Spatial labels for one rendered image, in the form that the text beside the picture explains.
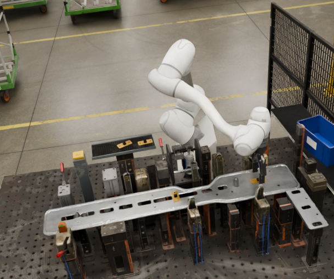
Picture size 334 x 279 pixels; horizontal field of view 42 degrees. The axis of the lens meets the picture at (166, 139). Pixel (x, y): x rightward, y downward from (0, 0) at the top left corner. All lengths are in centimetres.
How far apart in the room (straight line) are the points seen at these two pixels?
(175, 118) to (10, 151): 254
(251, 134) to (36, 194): 162
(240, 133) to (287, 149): 117
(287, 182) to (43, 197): 158
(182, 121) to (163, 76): 60
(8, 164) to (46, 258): 226
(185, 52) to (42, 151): 276
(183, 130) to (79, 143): 211
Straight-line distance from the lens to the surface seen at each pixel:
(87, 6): 827
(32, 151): 485
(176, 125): 284
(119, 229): 220
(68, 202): 248
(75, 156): 252
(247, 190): 239
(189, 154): 247
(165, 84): 231
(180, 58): 235
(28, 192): 313
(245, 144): 204
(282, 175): 250
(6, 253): 277
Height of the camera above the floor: 258
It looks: 34 degrees down
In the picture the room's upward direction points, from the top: 6 degrees counter-clockwise
